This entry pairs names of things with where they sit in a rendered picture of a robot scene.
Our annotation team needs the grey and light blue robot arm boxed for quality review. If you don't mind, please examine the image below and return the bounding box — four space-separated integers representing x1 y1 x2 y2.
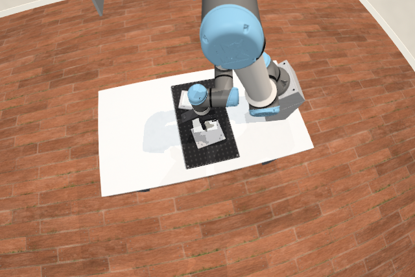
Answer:
181 0 291 123

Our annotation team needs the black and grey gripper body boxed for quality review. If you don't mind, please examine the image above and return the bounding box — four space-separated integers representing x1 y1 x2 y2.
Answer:
199 107 217 123

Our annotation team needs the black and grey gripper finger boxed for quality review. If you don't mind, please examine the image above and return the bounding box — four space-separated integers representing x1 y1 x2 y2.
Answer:
201 121 214 132

